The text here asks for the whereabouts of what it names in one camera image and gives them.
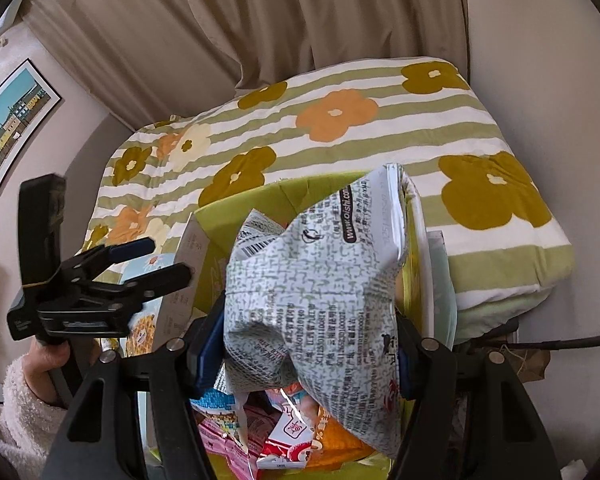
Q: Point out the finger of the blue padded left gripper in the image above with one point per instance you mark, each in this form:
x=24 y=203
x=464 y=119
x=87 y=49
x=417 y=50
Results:
x=86 y=266
x=132 y=293

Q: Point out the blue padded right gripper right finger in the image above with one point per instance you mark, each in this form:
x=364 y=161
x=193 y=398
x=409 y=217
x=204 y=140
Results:
x=408 y=344

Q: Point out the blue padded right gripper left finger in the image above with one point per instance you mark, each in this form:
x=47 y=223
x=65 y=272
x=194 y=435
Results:
x=206 y=349

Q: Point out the cream blue snack bag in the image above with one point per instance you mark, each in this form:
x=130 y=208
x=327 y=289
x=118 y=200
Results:
x=226 y=413

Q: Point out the white grey patterned snack bag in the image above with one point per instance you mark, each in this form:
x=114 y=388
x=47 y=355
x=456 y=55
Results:
x=320 y=304

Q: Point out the pink snack bag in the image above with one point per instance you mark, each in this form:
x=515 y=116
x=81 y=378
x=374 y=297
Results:
x=240 y=462

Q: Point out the orange chip bag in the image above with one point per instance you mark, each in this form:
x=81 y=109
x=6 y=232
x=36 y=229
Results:
x=332 y=445

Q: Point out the white fluffy sleeve forearm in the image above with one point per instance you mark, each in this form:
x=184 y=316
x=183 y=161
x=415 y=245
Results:
x=28 y=424

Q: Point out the person's left hand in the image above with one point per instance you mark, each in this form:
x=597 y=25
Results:
x=37 y=364

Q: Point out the clear wrapped waffle cookie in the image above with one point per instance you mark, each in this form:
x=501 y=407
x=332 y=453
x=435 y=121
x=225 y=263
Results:
x=141 y=336

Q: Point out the grey padded headboard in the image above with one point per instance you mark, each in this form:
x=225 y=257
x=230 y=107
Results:
x=83 y=180

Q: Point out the red white candy bag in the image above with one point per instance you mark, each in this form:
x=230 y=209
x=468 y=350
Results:
x=289 y=445

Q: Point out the green cardboard box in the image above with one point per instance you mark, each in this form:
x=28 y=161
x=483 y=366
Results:
x=280 y=239

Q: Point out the green striped floral quilt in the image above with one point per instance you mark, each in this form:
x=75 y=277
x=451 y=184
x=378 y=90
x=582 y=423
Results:
x=282 y=147

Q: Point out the black curved stand pole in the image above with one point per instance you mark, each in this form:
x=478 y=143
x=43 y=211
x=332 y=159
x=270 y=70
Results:
x=550 y=345

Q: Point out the framed harbour houses picture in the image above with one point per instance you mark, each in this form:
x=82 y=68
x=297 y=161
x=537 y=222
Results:
x=26 y=99

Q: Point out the beige pleated curtain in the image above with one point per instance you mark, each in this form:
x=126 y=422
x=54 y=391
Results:
x=148 y=59

